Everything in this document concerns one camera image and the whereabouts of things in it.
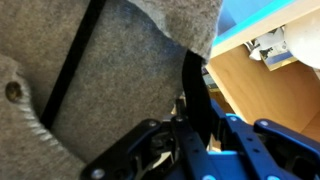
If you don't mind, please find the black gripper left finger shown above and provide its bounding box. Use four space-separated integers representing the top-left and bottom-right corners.
79 99 214 180

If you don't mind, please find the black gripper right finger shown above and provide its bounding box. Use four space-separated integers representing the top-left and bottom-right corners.
209 98 320 180

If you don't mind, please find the black clothes hanger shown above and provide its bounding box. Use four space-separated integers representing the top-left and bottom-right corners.
39 0 214 144

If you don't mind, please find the gray knit sweater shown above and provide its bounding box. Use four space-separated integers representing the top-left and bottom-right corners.
0 0 224 180

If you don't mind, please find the wooden shelf unit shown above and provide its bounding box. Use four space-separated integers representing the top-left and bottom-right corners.
201 0 320 143

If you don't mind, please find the small printed paper box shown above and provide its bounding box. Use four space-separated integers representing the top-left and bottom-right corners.
244 27 298 72

